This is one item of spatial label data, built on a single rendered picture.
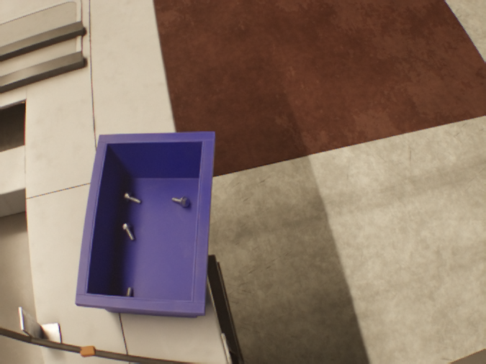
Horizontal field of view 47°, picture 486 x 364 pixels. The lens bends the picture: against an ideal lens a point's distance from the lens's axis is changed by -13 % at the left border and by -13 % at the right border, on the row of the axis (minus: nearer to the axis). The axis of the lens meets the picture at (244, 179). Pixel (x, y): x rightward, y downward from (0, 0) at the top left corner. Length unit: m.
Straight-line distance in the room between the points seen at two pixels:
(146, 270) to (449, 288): 1.10
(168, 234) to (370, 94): 1.30
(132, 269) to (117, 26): 0.45
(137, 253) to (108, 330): 0.11
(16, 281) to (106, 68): 0.37
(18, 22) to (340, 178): 1.08
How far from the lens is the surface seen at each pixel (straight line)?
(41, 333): 0.78
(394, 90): 2.03
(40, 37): 1.07
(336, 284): 1.66
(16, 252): 0.93
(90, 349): 0.72
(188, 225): 0.79
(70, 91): 0.97
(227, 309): 1.19
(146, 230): 0.80
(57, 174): 0.89
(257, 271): 1.67
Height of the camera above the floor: 1.54
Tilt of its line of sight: 59 degrees down
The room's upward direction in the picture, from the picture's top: 5 degrees counter-clockwise
